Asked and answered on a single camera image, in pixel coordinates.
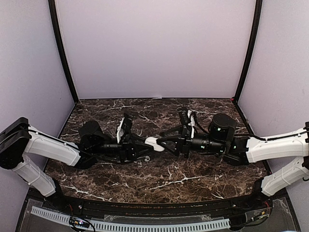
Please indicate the black front rail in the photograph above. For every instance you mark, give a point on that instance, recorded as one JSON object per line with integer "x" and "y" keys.
{"x": 233, "y": 207}

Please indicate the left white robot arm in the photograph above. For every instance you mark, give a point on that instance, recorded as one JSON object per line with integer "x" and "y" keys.
{"x": 20, "y": 138}

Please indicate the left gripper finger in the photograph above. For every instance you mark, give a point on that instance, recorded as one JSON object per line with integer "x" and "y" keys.
{"x": 142, "y": 151}
{"x": 137, "y": 140}

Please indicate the white hook earbud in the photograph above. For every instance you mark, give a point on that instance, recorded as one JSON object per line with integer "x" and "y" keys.
{"x": 147, "y": 159}

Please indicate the white oval charging case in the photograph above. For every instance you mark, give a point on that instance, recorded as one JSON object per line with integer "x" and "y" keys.
{"x": 152, "y": 141}

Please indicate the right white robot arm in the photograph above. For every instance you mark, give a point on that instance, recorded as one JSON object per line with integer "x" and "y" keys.
{"x": 239, "y": 150}

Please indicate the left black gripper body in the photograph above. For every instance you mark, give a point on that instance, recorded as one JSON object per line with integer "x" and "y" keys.
{"x": 123, "y": 149}

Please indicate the right black frame post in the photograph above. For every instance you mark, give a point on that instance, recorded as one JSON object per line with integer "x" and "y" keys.
{"x": 250, "y": 49}

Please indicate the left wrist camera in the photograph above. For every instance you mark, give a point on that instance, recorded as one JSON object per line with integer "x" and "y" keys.
{"x": 124, "y": 127}

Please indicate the white slotted cable duct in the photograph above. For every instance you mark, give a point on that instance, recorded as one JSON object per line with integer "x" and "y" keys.
{"x": 132, "y": 224}

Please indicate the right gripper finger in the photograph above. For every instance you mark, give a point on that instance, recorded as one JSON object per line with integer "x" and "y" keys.
{"x": 171, "y": 144}
{"x": 178, "y": 130}

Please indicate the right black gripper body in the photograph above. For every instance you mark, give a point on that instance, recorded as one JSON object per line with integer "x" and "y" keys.
{"x": 213, "y": 146}

